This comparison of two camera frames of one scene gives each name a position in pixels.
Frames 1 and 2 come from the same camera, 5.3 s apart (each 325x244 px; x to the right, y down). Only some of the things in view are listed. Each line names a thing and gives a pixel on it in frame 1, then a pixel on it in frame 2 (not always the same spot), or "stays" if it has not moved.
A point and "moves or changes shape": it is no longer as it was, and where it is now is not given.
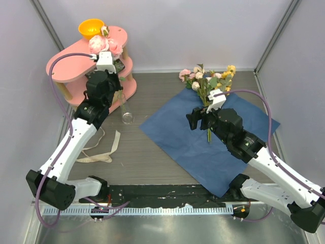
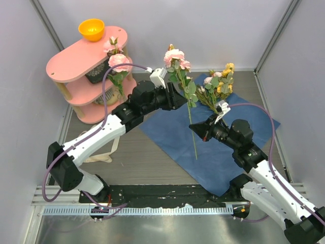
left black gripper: x=115 y=77 → x=175 y=99
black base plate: x=156 y=195 stays
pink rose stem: x=100 y=44 moves or changes shape
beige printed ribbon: x=104 y=157 stays
